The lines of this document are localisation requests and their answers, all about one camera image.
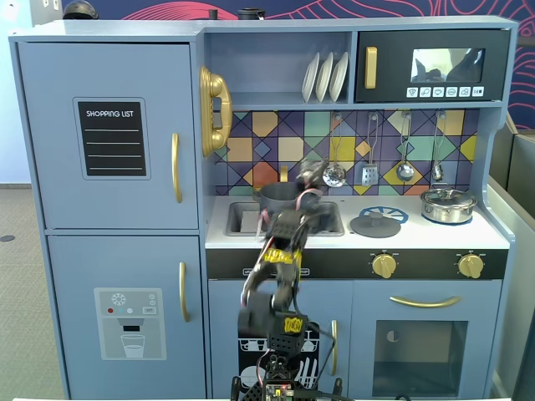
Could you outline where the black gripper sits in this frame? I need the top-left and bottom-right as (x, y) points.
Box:
(297, 156), (332, 191)

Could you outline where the gray pot lid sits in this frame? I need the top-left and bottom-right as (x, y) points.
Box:
(349, 210), (403, 240)

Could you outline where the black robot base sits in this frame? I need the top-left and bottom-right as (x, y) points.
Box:
(230, 353), (344, 401)

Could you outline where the shiny steel pot lid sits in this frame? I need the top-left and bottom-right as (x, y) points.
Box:
(421, 187), (476, 206)

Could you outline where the steel skimmer spoon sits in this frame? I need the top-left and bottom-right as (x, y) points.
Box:
(321, 113), (348, 189)

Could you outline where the gray toy pot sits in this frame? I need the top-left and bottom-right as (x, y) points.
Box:
(252, 181), (310, 215)

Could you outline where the steel slotted spatula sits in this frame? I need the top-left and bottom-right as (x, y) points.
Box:
(360, 113), (381, 187)

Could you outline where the white toy plate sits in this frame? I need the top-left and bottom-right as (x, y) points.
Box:
(329, 50), (350, 103)
(315, 51), (335, 104)
(301, 51), (321, 104)

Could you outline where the steel ladle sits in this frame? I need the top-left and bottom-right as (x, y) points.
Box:
(395, 111), (416, 183)

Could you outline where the gray toy sink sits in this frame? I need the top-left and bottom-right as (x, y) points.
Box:
(225, 200), (346, 238)

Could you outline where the gold toy telephone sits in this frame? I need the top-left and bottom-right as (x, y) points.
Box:
(197, 65), (234, 159)

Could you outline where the small steel spoon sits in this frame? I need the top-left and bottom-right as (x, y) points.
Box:
(431, 110), (446, 183)

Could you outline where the gold stove knob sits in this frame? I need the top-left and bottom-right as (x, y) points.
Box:
(371, 253), (398, 280)
(457, 253), (486, 280)

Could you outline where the black microwave door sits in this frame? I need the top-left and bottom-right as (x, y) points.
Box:
(354, 29), (512, 104)

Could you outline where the black control panel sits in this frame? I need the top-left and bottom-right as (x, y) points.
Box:
(205, 248), (510, 282)

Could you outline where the black shopping list board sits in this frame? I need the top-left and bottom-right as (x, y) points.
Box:
(72, 96), (152, 181)

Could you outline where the gray partition cabinet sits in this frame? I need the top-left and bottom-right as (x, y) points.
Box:
(487, 113), (535, 401)

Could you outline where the blue oven door with window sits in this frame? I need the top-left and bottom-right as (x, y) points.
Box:
(351, 279), (503, 398)

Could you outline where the blue toy kitchen cabinet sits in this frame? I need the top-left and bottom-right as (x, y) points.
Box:
(8, 15), (520, 400)

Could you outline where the blue freezer door with dispenser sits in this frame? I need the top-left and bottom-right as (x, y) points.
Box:
(46, 234), (208, 400)

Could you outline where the large blue fridge door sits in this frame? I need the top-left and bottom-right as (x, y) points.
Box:
(17, 41), (200, 231)

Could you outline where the black helmet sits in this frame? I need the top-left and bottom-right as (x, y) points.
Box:
(62, 0), (100, 21)

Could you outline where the red and white arm cable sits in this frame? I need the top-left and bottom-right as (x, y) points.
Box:
(240, 187), (323, 306)

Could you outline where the gold microwave handle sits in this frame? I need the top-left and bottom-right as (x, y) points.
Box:
(364, 46), (379, 90)

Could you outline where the gold fridge door handle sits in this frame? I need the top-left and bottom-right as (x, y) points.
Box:
(171, 132), (185, 205)

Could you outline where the gold oven handle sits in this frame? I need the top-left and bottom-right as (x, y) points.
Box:
(389, 295), (462, 310)

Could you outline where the gold freezer door handle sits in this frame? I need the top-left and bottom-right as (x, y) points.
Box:
(178, 261), (191, 323)

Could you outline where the gold dishwasher handle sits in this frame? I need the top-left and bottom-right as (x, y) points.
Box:
(329, 319), (339, 377)

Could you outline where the black power cable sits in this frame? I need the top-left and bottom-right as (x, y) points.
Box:
(292, 307), (340, 397)

